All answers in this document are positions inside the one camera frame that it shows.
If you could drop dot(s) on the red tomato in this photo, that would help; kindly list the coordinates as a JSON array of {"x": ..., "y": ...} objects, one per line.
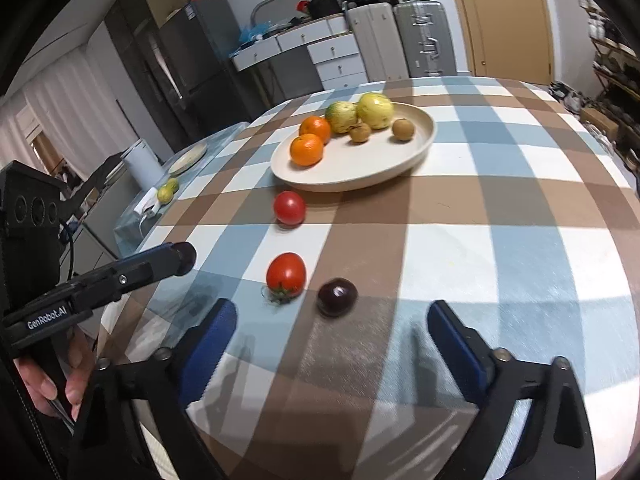
[
  {"x": 289, "y": 208},
  {"x": 285, "y": 278}
]

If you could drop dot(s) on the black refrigerator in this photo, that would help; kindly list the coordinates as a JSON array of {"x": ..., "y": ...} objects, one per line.
[{"x": 182, "y": 70}]

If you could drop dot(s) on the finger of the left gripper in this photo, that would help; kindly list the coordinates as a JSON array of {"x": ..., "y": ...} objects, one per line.
[{"x": 156, "y": 264}]

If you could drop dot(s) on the black camera box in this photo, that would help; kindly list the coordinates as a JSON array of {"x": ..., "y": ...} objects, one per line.
[{"x": 30, "y": 223}]

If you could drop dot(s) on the yellow guava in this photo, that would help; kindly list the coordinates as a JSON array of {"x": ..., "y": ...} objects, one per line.
[{"x": 375, "y": 110}]

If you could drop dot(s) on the silver suitcase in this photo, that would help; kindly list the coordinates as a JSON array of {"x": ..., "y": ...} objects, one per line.
[{"x": 425, "y": 35}]

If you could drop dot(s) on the orange tangerine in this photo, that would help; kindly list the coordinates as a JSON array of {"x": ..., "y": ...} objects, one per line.
[
  {"x": 306, "y": 150},
  {"x": 318, "y": 126}
]

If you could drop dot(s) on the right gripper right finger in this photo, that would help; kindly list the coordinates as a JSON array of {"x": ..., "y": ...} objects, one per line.
[{"x": 555, "y": 442}]

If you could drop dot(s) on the white drawer desk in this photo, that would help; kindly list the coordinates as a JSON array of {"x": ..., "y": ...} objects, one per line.
[{"x": 330, "y": 44}]

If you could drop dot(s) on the wooden door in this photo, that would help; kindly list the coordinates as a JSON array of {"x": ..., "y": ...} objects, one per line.
[{"x": 508, "y": 39}]

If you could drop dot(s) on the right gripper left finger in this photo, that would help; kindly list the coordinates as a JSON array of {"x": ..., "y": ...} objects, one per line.
[{"x": 108, "y": 441}]

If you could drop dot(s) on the green lime pair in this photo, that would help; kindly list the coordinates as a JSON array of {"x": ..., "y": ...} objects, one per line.
[{"x": 167, "y": 191}]

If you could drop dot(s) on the dark purple plum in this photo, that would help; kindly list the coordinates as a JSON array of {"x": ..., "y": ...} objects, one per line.
[{"x": 336, "y": 297}]

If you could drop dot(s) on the cream round plate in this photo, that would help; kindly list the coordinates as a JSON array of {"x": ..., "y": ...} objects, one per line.
[{"x": 347, "y": 166}]

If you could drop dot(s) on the left brown longan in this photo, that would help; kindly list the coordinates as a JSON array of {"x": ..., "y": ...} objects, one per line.
[{"x": 360, "y": 133}]

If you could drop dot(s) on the small side plate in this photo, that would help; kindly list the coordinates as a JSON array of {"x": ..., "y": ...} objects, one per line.
[{"x": 188, "y": 159}]

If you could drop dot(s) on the beige suitcase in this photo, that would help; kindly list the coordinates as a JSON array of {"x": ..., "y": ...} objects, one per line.
[{"x": 377, "y": 36}]

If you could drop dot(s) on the white curtain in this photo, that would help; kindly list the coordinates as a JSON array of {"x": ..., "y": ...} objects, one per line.
[{"x": 77, "y": 111}]

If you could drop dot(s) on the checkered tablecloth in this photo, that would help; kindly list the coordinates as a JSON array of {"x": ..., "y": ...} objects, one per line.
[{"x": 517, "y": 218}]

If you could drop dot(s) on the person's left hand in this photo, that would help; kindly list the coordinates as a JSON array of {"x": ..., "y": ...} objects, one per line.
[{"x": 48, "y": 382}]

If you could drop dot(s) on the shoe rack with shoes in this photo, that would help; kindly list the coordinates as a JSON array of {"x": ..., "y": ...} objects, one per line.
[{"x": 616, "y": 67}]

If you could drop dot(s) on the white kettle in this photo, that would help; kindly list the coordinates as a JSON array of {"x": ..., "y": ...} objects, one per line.
[{"x": 143, "y": 164}]

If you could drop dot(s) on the green mottled guava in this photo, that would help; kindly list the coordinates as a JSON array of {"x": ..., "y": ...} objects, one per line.
[{"x": 341, "y": 115}]

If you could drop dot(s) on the right brown longan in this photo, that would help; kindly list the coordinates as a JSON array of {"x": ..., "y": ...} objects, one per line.
[{"x": 403, "y": 129}]

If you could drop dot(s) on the brown longan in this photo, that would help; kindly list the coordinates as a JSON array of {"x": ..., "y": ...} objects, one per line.
[
  {"x": 403, "y": 129},
  {"x": 360, "y": 133}
]

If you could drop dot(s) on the front orange tangerine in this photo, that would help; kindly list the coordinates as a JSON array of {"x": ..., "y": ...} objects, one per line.
[{"x": 306, "y": 150}]

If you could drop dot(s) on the rear orange tangerine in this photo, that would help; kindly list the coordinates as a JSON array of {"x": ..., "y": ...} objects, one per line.
[{"x": 318, "y": 126}]

